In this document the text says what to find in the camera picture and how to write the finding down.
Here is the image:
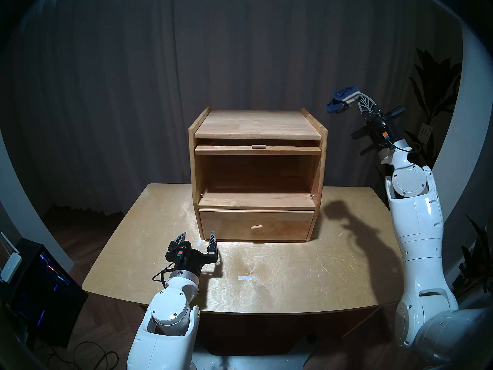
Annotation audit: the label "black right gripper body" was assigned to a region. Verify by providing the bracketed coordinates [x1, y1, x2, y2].
[361, 108, 406, 150]

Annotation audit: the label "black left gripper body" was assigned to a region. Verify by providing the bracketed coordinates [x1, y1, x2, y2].
[166, 240, 219, 276]

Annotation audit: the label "blue socks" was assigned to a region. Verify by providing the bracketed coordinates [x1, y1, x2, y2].
[327, 87, 361, 114]

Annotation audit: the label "wooden flip door ribbed window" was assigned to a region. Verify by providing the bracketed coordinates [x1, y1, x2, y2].
[195, 144, 322, 156]

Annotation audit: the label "tall dark leafy plant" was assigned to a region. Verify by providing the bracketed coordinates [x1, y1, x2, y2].
[407, 49, 463, 169]

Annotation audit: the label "wooden cabinet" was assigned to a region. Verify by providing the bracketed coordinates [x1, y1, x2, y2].
[188, 106, 328, 242]

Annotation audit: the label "black computer tower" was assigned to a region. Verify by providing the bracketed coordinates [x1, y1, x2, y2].
[10, 238, 88, 348]

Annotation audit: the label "dark plant in white pot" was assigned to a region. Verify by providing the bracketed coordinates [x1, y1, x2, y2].
[453, 214, 493, 297]

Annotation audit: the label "grey curtain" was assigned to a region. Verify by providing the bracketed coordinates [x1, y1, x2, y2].
[0, 0, 463, 220]

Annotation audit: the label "white box device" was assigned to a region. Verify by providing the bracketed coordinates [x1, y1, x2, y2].
[0, 252, 22, 284]

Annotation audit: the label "wooden drawer with peg handle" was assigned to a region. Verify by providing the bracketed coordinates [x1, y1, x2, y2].
[199, 209, 315, 242]

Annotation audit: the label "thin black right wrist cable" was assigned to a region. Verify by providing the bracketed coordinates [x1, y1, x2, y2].
[387, 139, 423, 154]

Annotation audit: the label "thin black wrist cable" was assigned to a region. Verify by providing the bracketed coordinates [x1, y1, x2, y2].
[152, 267, 174, 289]
[387, 139, 423, 154]

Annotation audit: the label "thin black left wrist cable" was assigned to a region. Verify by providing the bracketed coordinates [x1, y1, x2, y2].
[152, 267, 174, 289]

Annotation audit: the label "black floor cable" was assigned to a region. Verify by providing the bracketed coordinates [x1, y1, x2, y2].
[37, 340, 119, 370]

